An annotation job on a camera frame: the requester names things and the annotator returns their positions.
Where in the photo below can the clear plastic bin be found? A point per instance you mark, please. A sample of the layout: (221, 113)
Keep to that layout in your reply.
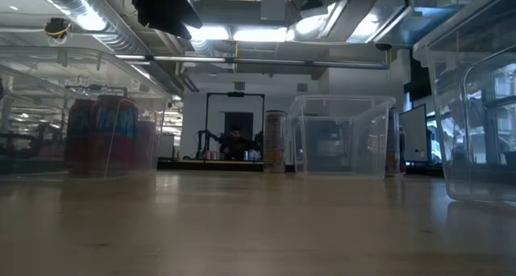
(342, 163)
(48, 66)
(475, 179)

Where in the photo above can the red can blue label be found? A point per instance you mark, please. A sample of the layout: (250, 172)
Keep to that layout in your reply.
(117, 139)

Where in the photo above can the black background robot arm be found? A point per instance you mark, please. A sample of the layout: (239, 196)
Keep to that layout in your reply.
(203, 143)

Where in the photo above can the ceiling light panel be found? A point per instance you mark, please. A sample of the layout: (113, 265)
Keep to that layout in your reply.
(211, 33)
(260, 34)

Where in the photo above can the grey ceiling box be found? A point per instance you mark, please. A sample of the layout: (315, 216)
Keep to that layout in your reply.
(274, 9)

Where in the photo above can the grey ceiling pipe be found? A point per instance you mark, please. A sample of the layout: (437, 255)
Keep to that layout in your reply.
(262, 61)

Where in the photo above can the person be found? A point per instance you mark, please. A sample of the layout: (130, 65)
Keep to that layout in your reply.
(235, 143)

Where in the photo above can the white board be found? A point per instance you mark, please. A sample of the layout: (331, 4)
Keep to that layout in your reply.
(413, 132)

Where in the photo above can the silver air duct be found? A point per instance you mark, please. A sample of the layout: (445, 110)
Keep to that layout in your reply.
(117, 30)

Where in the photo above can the black metal table frame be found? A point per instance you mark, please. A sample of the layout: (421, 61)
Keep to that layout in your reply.
(201, 166)

